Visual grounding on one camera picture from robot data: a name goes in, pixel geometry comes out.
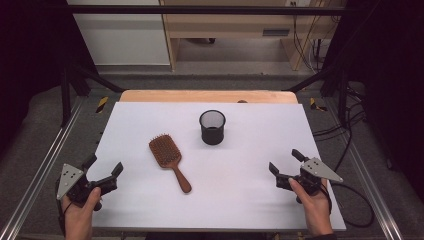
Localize light wooden table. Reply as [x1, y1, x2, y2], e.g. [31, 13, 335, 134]
[118, 89, 300, 105]

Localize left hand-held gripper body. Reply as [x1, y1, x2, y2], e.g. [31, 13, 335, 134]
[55, 163, 103, 212]

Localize black mesh cup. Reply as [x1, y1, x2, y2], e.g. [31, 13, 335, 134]
[198, 109, 227, 146]

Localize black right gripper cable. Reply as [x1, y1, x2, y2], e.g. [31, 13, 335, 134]
[324, 181, 375, 229]

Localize black metal frame bar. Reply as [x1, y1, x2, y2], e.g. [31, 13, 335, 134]
[65, 4, 349, 16]

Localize white board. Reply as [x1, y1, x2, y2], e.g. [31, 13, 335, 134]
[84, 101, 347, 233]

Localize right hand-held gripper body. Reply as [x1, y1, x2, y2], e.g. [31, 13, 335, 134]
[292, 156, 345, 205]

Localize person's left hand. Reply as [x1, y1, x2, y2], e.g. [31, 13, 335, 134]
[61, 186, 103, 240]

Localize person's right hand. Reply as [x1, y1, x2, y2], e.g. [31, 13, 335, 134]
[287, 177, 335, 238]

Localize hanging cables at desk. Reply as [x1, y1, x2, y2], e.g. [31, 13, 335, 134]
[290, 0, 336, 74]

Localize black frame strut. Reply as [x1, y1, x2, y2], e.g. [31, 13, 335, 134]
[60, 62, 125, 128]
[282, 64, 350, 126]

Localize yellow black tape strip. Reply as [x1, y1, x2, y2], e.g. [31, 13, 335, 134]
[95, 96, 110, 115]
[309, 97, 328, 113]

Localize black floor cables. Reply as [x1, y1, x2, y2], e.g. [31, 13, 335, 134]
[311, 81, 369, 174]

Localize wooden desk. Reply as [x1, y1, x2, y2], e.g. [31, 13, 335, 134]
[159, 0, 347, 72]

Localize black curtain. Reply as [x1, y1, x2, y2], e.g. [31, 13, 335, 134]
[322, 0, 424, 196]
[0, 0, 98, 158]

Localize brown wooden paddle hairbrush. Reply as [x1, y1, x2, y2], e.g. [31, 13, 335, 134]
[148, 133, 193, 195]

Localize aluminium rail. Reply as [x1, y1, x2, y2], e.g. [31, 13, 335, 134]
[0, 95, 85, 240]
[323, 99, 405, 240]

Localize white cabinet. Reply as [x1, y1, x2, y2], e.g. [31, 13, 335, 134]
[65, 0, 172, 67]

